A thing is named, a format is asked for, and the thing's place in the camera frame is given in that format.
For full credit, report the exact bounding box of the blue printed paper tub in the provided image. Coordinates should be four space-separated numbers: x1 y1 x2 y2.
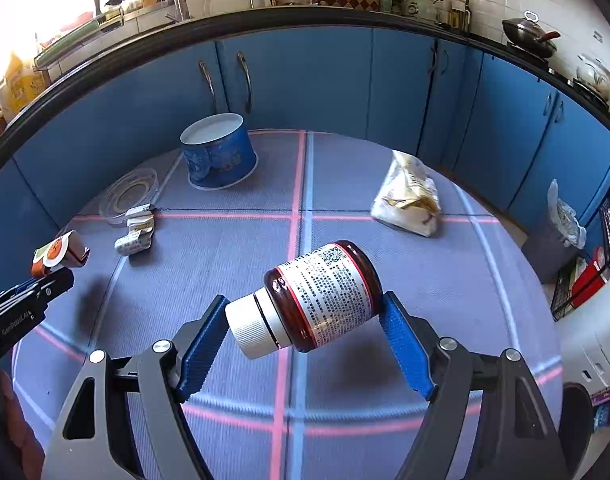
180 113 258 191

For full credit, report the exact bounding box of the mint green kettle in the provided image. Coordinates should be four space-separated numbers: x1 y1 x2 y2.
402 0 443 18

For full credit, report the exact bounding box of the yellow handled jug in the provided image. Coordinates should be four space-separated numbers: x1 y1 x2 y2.
5 52 50 106

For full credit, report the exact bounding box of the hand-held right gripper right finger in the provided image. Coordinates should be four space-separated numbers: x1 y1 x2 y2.
380 290 570 480

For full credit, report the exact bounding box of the tall white storage appliance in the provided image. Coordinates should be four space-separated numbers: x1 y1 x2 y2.
555 265 610 401

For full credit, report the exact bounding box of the black kitchen countertop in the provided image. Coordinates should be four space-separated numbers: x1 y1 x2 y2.
0 5 610 181

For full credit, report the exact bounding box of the white paper scrap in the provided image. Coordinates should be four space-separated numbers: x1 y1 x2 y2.
126 204 156 231

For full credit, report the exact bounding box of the clear round plastic lid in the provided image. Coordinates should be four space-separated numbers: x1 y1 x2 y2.
99 168 160 223

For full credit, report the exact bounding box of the black gas stove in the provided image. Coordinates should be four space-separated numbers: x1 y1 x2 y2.
505 42 610 111

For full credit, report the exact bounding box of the white ceramic pot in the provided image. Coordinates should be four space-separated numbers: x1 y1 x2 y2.
574 54 610 101

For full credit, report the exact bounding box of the cream paper bag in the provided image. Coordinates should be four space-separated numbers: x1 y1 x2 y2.
371 150 442 237

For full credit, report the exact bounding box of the brown pill bottle white cap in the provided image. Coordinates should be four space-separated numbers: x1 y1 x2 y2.
225 240 384 361

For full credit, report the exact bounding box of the row of blue base cabinets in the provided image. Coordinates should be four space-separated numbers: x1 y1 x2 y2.
0 25 610 311

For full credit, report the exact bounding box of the blue checked tablecloth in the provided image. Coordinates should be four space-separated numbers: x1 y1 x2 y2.
12 129 563 480

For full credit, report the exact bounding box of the dark wok with lid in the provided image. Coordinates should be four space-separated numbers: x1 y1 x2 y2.
501 10 562 58

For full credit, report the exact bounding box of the grey woven waste basket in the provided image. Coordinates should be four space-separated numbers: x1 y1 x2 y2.
522 220 586 286

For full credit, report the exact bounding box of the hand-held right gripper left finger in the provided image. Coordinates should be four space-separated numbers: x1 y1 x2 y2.
41 294 232 480

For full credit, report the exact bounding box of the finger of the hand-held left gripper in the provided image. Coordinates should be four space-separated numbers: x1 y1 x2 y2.
0 267 76 321

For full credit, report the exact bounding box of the orange yogurt cup peeled lid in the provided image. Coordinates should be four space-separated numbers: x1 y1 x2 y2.
31 230 92 280

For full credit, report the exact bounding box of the glass oil jug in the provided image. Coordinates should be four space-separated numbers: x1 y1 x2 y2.
452 0 473 31

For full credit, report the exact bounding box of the green sink drain rack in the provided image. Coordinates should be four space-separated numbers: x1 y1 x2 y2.
35 7 126 68

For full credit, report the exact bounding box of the person's left hand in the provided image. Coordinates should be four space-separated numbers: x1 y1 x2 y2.
0 370 46 480

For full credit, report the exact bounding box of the printed white carton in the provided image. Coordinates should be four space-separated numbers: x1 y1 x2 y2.
114 227 153 257

